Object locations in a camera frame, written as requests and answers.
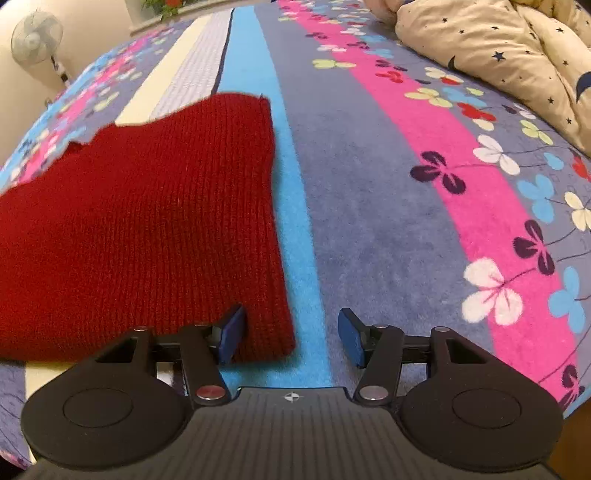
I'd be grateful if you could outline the red knit sweater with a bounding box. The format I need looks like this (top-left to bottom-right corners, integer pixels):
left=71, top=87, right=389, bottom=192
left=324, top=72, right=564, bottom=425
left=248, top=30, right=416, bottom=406
left=1, top=93, right=296, bottom=361

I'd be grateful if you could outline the floral striped bed blanket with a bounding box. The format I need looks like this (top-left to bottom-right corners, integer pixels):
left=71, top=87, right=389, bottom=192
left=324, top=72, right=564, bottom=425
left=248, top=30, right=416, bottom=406
left=0, top=0, right=591, bottom=467

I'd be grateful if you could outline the cream star-print duvet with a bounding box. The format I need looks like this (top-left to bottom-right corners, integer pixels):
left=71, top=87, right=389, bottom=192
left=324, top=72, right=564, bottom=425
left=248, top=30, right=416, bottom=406
left=366, top=0, right=590, bottom=153

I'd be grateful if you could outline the green potted plant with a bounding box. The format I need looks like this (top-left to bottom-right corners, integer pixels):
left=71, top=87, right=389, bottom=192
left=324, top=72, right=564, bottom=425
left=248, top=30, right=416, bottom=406
left=142, top=0, right=192, bottom=18

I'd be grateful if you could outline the white pedestal fan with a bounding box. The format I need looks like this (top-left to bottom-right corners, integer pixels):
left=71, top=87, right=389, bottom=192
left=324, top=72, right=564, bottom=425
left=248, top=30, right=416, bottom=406
left=10, top=10, right=71, bottom=87

